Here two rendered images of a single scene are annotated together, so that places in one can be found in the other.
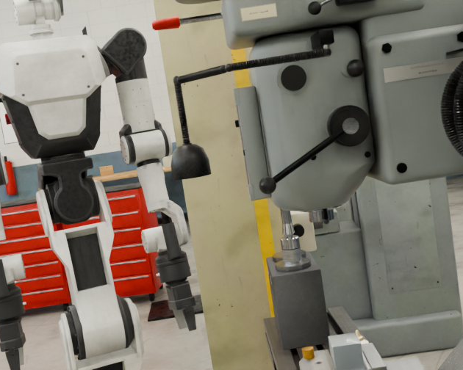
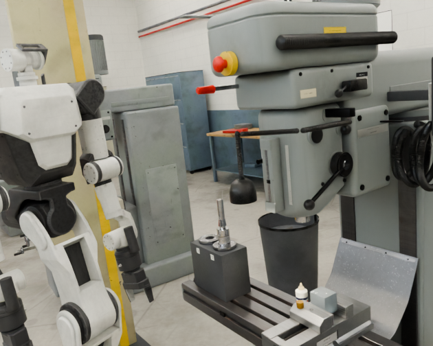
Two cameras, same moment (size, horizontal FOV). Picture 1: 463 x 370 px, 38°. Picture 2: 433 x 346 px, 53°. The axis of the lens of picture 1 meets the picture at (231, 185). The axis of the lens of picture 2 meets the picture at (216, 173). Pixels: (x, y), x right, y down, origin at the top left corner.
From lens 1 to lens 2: 0.85 m
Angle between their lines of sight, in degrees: 34
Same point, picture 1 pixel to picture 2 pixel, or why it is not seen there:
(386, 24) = (357, 104)
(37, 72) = (39, 114)
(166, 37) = not seen: hidden behind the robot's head
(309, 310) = (240, 274)
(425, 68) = (372, 130)
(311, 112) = (322, 156)
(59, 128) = (55, 160)
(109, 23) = not seen: outside the picture
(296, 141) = (315, 174)
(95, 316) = (95, 307)
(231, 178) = (80, 180)
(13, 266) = (18, 280)
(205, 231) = not seen: hidden behind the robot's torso
